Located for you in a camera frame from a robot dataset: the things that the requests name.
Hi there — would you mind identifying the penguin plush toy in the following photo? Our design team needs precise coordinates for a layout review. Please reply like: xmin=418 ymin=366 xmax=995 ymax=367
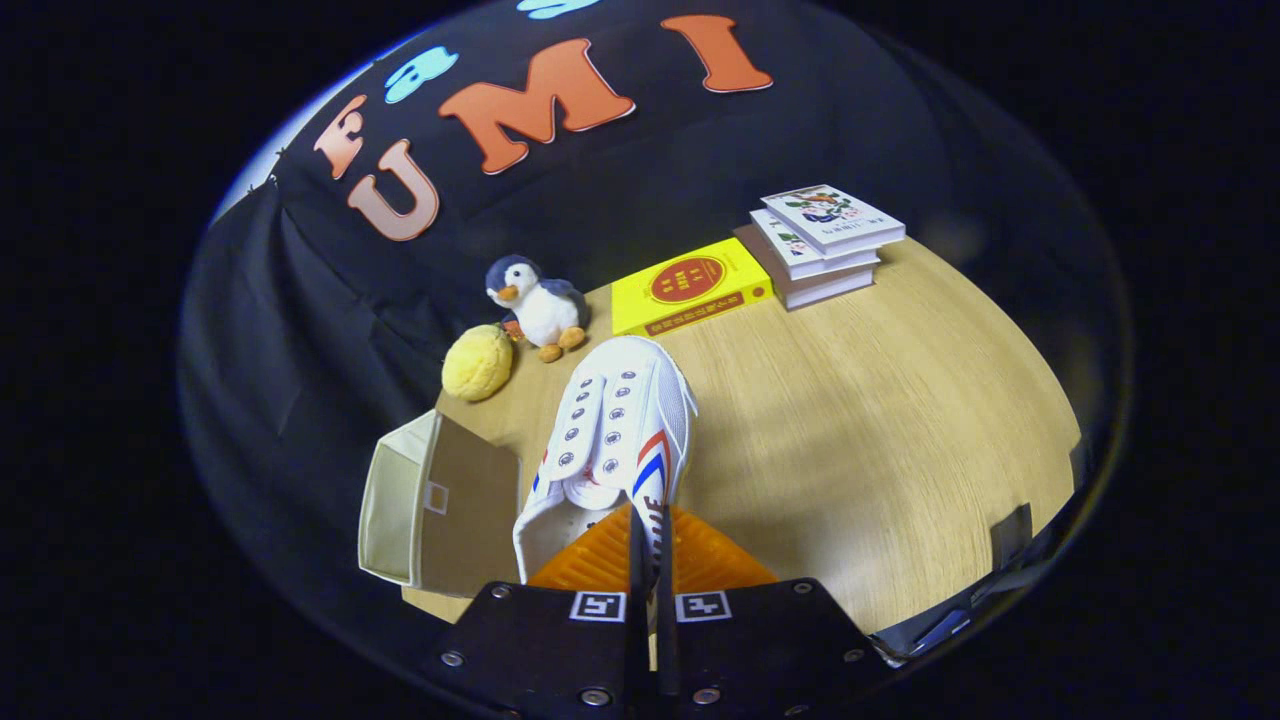
xmin=485 ymin=254 xmax=591 ymax=364

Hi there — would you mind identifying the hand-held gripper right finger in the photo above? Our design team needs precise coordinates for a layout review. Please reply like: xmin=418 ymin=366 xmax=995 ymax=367
xmin=655 ymin=505 xmax=881 ymax=720

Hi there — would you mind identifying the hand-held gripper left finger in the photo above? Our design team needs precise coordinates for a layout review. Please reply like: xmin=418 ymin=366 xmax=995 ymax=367
xmin=420 ymin=503 xmax=653 ymax=720

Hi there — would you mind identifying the thin white book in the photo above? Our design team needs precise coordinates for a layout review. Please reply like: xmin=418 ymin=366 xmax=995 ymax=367
xmin=749 ymin=208 xmax=883 ymax=282

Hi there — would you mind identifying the white striped canvas shoe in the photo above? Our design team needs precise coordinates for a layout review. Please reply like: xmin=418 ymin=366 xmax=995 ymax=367
xmin=512 ymin=335 xmax=699 ymax=586

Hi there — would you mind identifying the brown cover book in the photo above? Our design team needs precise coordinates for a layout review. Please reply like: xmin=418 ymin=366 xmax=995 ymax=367
xmin=735 ymin=224 xmax=879 ymax=312

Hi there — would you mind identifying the black backdrop cloth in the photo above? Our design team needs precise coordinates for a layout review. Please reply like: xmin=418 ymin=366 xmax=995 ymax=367
xmin=180 ymin=0 xmax=1131 ymax=641

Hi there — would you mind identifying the beige fabric storage box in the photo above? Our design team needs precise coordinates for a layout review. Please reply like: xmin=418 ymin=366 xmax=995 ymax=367
xmin=357 ymin=408 xmax=523 ymax=598

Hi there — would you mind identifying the yellow book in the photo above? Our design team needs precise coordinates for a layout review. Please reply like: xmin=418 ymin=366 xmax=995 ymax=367
xmin=611 ymin=237 xmax=776 ymax=338

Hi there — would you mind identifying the yellow round plush toy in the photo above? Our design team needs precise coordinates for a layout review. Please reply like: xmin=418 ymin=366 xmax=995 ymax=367
xmin=442 ymin=323 xmax=515 ymax=403

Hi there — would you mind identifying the illustrated white book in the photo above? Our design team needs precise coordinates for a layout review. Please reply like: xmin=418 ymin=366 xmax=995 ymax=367
xmin=760 ymin=184 xmax=907 ymax=259

